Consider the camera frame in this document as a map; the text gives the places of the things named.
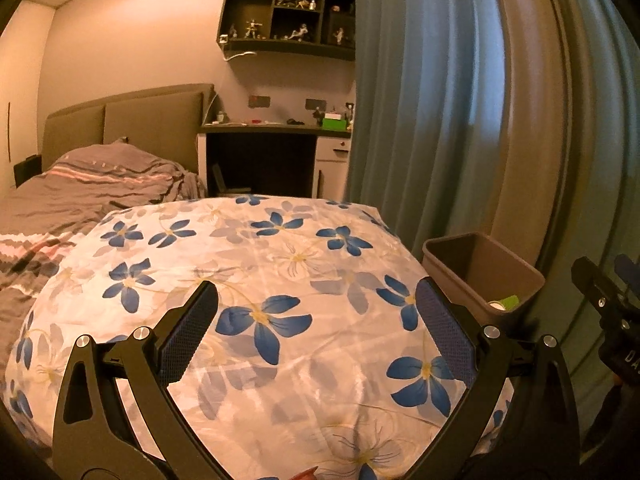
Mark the white cable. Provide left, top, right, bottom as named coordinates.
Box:
left=221, top=35, right=262, bottom=64

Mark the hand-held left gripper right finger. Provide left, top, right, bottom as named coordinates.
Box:
left=402, top=277, right=583, bottom=480

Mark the brown plastic bin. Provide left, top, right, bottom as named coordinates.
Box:
left=422, top=232, right=547, bottom=335

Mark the group of small figurines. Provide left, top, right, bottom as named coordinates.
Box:
left=227, top=0, right=353, bottom=45

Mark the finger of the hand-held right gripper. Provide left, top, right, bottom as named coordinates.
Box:
left=571, top=256, right=613, bottom=308
left=614, top=253, right=640, bottom=282

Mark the dark top desk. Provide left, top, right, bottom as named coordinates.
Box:
left=196, top=121, right=353, bottom=200

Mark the white wardrobe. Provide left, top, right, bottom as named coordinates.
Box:
left=0, top=30, right=43, bottom=193

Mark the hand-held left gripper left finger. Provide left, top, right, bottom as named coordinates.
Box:
left=51, top=281, right=228, bottom=480

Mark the brown padded headboard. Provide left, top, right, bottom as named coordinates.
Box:
left=42, top=83, right=216, bottom=187

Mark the black bedside stand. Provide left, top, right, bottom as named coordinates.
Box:
left=13, top=156, right=44, bottom=189

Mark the dark wall shelf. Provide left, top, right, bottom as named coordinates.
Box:
left=216, top=0, right=357, bottom=63

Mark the white drawer cabinet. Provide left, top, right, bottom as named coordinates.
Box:
left=312, top=136, right=352, bottom=199

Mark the beige curtain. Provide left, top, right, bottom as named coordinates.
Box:
left=492, top=0, right=593, bottom=281

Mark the dark box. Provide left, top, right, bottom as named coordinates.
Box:
left=211, top=162, right=252, bottom=197

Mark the blue curtain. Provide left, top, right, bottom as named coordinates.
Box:
left=342, top=0, right=507, bottom=261

